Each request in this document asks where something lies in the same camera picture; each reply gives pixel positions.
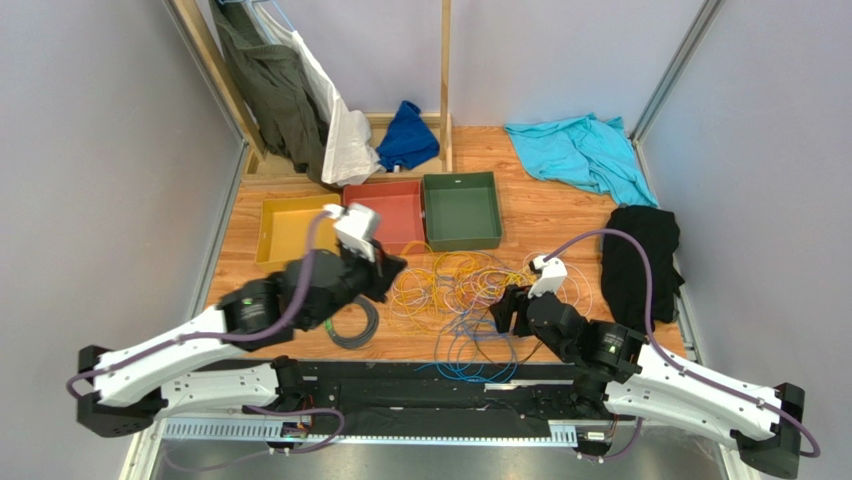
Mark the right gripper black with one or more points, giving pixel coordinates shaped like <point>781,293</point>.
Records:
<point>513,308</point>

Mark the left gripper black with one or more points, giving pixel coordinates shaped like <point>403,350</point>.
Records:
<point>381,271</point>

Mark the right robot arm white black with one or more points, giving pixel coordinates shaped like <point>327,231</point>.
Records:
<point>620,373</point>

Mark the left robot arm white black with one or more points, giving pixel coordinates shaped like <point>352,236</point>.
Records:
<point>173,373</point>

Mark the yellow plastic bin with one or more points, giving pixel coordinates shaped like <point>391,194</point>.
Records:
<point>284,225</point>

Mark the black cloth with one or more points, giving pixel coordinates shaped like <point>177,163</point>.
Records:
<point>623,275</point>

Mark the red plastic bin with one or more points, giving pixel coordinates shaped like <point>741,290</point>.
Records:
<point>400,207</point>

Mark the white garment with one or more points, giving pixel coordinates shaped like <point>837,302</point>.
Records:
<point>349,158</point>

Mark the green plastic bin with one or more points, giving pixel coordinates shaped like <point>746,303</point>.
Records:
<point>462,211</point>

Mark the dark blue cloth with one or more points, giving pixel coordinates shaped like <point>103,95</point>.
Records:
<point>408,142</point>

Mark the cyan cloth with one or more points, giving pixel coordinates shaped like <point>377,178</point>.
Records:
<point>585,152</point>

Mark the olive green garment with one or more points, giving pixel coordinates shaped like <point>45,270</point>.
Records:
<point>274,85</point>

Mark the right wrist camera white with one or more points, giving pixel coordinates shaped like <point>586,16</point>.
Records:
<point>550,275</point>

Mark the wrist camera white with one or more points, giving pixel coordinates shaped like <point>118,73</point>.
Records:
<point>355,227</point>
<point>550,275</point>

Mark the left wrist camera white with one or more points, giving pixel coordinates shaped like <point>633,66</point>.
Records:
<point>355,227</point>

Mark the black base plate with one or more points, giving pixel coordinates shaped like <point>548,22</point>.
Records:
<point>409,400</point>

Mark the wooden rack frame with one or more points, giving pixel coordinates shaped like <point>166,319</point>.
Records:
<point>260,165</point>

